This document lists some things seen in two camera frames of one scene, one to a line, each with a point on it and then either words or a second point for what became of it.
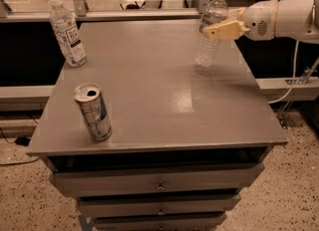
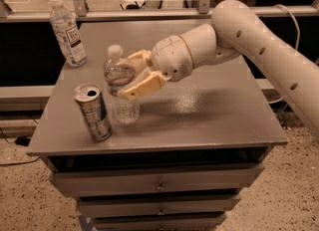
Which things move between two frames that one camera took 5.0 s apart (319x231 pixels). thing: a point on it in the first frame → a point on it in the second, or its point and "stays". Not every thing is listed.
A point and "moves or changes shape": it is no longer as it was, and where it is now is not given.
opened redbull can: x=91 y=102 stays
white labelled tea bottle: x=67 y=33 stays
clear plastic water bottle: x=206 y=50 moves or changes shape
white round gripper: x=258 y=20 → x=169 y=58
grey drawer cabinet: x=186 y=140 stays
